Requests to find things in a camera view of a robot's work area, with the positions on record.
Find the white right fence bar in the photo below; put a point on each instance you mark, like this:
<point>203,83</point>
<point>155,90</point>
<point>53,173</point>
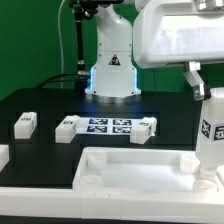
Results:
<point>220,173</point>

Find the white fence bar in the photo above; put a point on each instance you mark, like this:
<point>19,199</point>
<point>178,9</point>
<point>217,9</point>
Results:
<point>193,207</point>
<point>220,173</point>

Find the black camera pole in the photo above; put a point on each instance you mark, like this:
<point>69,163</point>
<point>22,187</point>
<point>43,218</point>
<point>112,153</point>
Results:
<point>83,75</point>

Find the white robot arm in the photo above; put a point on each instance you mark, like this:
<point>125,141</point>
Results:
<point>113,79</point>

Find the white front fence bar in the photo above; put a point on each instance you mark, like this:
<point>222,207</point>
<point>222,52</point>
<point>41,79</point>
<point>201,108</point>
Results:
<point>193,207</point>

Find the white desk top tray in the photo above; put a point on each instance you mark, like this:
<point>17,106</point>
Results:
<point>150,170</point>

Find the white left fence block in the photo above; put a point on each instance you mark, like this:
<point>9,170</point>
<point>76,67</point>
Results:
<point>4,156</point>

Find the white fiducial marker sheet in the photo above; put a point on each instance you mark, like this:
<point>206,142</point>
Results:
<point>106,126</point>

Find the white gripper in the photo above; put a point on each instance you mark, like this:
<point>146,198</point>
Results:
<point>173,32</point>

